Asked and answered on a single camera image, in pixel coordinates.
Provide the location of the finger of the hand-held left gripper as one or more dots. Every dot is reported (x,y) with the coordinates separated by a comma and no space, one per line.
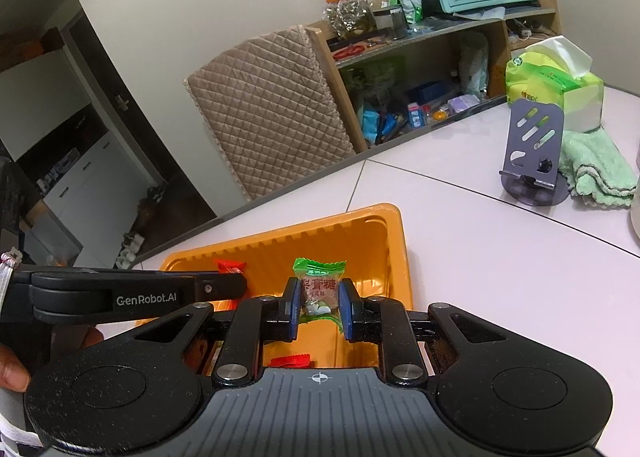
(220,284)

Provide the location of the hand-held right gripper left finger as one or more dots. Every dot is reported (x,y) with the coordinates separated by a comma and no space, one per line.
(292,309)

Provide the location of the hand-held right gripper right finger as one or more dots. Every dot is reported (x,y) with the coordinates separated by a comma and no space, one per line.
(346,312)

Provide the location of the green candy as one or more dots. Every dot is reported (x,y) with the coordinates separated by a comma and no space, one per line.
(320,287)

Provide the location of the large red candy packet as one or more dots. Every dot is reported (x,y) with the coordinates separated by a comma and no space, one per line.
(290,361)

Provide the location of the orange plastic tray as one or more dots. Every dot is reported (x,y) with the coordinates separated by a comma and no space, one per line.
(350,237)

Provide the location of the person's left hand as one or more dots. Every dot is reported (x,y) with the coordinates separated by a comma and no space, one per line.
(12,372)

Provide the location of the row of shoes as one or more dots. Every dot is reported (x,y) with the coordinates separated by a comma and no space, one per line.
(135,237)

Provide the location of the white cabinet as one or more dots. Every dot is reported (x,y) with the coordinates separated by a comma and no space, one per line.
(85,177)

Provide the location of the beige quilted chair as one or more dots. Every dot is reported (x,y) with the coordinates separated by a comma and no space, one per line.
(260,112)

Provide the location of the dark door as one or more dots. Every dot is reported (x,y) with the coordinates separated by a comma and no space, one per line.
(125,102)

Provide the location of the wooden shelf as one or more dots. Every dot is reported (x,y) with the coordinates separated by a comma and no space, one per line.
(342,97)

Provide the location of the grey phone stand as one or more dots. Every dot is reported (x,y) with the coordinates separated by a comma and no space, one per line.
(535,137)

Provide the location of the red scissors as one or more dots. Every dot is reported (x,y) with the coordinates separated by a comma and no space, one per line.
(350,51)

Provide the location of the white plastic bag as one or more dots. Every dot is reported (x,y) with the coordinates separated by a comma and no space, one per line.
(472,62)

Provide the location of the green cloth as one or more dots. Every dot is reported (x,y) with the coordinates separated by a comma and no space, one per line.
(595,162)

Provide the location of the small glass jar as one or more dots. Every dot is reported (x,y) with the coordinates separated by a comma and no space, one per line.
(395,22)

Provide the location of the orange lid jar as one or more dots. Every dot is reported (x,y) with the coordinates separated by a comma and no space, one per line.
(350,12)

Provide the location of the white mug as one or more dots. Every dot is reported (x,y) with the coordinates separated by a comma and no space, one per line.
(635,217)

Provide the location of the green tissue pack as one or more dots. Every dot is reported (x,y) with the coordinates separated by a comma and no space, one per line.
(550,82)

